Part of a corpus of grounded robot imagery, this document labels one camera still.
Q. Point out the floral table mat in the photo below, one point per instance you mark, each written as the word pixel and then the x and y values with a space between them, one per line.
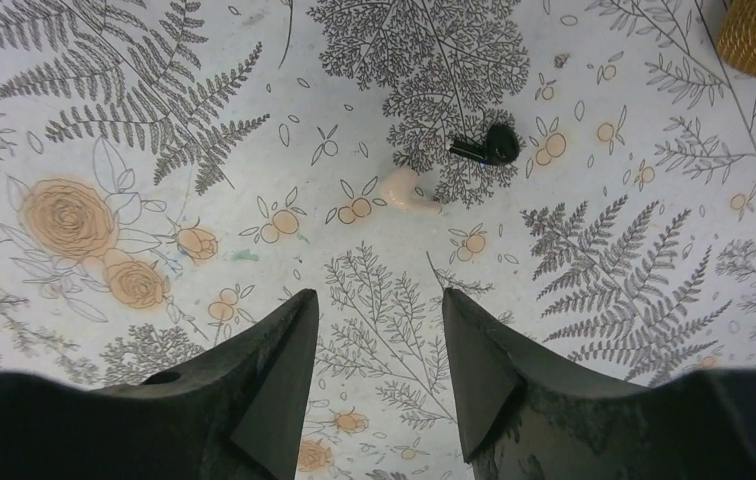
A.
pixel 172 171

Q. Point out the black earbud near microphone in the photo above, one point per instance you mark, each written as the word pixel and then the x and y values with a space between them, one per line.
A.
pixel 500 147

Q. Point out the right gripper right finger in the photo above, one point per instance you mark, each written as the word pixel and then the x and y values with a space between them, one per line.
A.
pixel 525 412

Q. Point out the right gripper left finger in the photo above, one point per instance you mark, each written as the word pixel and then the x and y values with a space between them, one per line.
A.
pixel 235 411

